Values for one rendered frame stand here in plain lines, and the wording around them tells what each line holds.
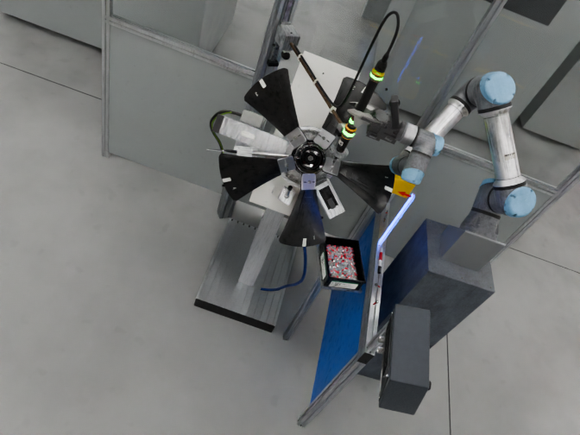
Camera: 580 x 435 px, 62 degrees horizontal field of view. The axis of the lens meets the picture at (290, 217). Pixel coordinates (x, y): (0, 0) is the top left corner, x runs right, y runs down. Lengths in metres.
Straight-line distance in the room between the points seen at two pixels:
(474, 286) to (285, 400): 1.14
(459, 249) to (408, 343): 0.69
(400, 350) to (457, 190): 1.59
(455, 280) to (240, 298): 1.21
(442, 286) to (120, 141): 2.13
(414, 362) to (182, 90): 1.95
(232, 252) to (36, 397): 1.23
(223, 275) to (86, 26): 2.31
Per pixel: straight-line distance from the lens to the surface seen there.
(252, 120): 2.06
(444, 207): 3.00
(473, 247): 2.07
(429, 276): 2.08
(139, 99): 2.99
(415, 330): 1.53
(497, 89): 1.88
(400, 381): 1.44
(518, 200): 1.94
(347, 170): 1.93
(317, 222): 1.97
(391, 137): 1.80
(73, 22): 4.28
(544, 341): 3.76
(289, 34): 2.21
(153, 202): 3.16
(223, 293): 2.76
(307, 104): 2.15
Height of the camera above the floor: 2.40
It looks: 47 degrees down
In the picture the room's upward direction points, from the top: 24 degrees clockwise
